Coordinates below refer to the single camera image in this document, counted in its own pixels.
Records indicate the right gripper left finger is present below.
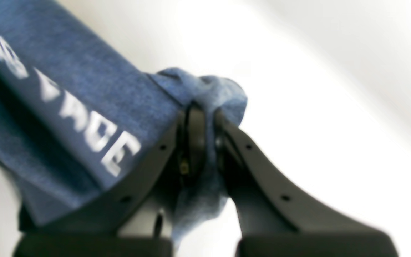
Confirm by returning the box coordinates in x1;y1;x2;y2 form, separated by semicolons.
13;102;206;257

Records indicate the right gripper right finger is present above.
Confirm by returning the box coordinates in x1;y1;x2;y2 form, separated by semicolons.
214;111;398;257

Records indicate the dark blue t-shirt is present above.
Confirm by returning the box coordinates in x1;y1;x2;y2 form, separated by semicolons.
0;0;247;243

